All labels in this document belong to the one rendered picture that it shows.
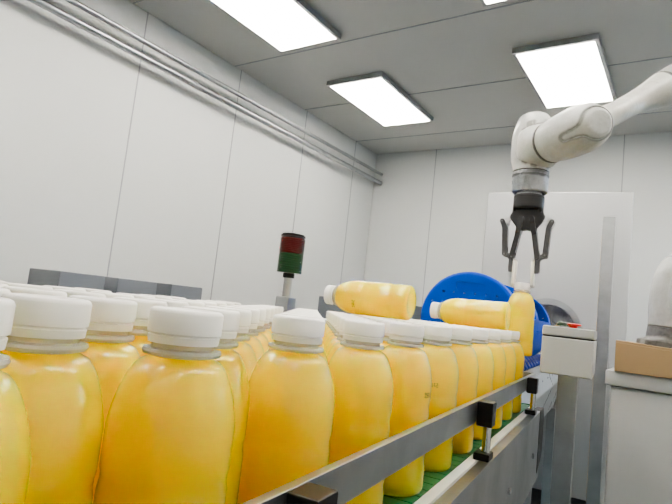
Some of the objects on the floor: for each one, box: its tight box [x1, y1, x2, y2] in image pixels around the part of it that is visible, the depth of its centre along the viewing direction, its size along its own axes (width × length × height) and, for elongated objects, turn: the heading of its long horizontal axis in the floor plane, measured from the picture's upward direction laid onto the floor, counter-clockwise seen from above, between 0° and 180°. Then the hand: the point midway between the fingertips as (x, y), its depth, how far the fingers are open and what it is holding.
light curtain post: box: [586, 216, 616, 504], centre depth 263 cm, size 6×6×170 cm
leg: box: [540, 407, 556, 504], centre depth 317 cm, size 6×6×63 cm
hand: (523, 273), depth 133 cm, fingers closed on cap, 4 cm apart
